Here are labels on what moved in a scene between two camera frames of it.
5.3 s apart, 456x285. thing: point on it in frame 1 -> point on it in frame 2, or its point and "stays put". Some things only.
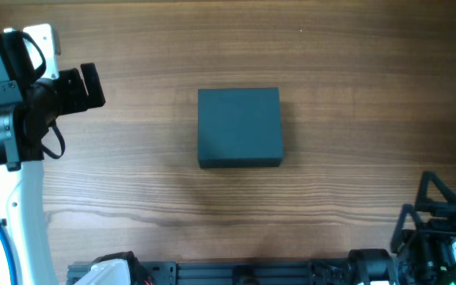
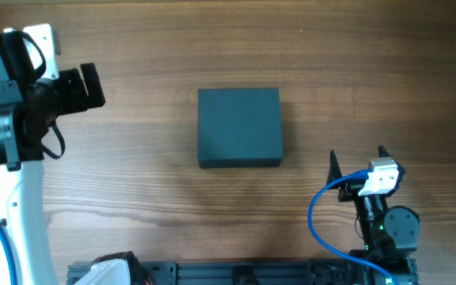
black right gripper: [427, 232] -> [355, 190]
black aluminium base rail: [302, 272] stays put
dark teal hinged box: [240, 127] stays put
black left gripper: [71, 91] stays put
